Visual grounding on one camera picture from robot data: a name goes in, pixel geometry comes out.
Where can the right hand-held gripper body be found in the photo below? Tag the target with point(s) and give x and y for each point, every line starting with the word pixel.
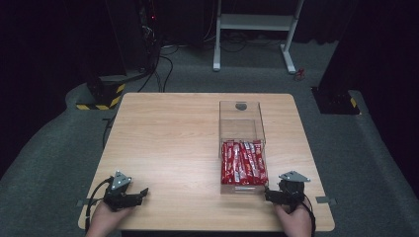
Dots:
pixel 291 191

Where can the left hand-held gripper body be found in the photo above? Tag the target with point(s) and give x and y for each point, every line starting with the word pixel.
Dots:
pixel 118 194

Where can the row of red stick packets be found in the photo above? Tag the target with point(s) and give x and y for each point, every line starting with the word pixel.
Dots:
pixel 243 163

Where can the clear plastic box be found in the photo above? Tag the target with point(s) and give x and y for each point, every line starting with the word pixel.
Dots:
pixel 242 125

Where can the person's left hand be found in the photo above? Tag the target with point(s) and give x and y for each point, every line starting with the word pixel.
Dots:
pixel 104 220

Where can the person's right hand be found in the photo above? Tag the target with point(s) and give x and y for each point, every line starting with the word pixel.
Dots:
pixel 294 220

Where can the grey tape strip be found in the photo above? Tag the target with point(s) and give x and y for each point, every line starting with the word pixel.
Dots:
pixel 86 202
pixel 326 199

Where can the black yellow striped stand base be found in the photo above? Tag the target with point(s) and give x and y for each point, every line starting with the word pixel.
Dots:
pixel 105 92

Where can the small red floor object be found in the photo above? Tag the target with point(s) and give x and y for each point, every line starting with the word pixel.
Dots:
pixel 299 74

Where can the dark equipment rack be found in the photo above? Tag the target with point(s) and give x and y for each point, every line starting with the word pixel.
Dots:
pixel 148 29

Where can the white metal stand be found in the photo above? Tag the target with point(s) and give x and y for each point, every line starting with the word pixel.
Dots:
pixel 253 22

